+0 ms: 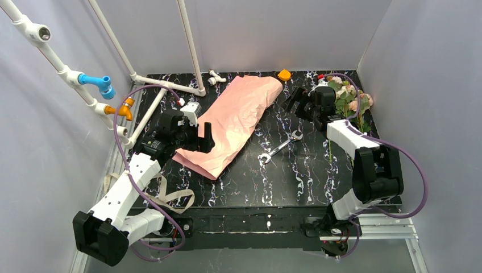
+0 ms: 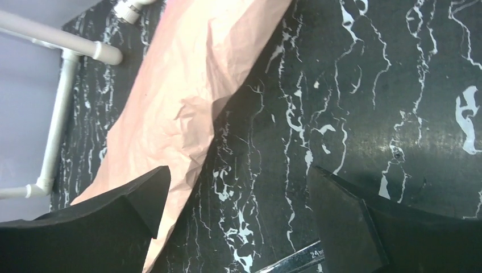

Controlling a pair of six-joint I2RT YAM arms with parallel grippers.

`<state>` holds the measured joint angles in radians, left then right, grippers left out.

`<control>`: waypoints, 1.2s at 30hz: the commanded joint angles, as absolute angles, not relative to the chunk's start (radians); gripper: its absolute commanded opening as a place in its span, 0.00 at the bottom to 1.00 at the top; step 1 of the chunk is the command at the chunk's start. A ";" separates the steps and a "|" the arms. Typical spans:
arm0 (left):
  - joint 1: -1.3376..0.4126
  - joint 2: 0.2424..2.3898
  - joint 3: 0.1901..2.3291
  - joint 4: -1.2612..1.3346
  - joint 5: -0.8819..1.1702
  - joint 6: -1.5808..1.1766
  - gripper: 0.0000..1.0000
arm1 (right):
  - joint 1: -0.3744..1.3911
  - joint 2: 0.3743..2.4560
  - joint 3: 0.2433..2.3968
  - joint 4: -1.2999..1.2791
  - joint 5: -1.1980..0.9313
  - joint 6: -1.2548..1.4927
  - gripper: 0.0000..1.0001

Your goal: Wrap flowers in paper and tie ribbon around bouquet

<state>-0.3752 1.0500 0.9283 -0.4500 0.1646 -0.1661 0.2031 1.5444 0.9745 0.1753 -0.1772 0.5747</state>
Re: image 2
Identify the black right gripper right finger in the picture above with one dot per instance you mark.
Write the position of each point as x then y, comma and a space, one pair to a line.
363, 232

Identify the metal wrench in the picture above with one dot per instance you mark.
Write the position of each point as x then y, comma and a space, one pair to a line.
308, 257

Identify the white PVC pipe frame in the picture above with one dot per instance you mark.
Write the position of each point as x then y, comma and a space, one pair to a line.
72, 49

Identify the pink wrapping paper sheet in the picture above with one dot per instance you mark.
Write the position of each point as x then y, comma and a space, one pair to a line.
200, 54

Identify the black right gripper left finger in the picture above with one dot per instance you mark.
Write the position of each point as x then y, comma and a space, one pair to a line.
110, 232

